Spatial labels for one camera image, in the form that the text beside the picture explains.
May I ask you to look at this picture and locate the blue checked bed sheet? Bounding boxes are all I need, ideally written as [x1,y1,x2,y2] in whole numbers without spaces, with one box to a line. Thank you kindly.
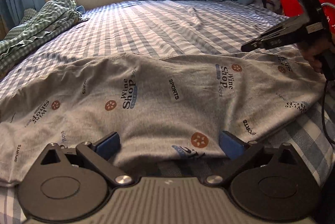
[1,1,334,223]

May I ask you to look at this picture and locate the person right hand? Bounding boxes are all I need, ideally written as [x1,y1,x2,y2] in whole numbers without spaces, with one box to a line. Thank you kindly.
[297,39,334,74]

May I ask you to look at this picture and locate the grey printed pants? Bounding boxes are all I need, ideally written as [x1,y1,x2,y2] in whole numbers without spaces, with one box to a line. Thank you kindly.
[1,50,334,187]

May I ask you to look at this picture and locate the green checked quilt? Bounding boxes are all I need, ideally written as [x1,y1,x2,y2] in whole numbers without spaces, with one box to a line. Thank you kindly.
[1,0,88,78]

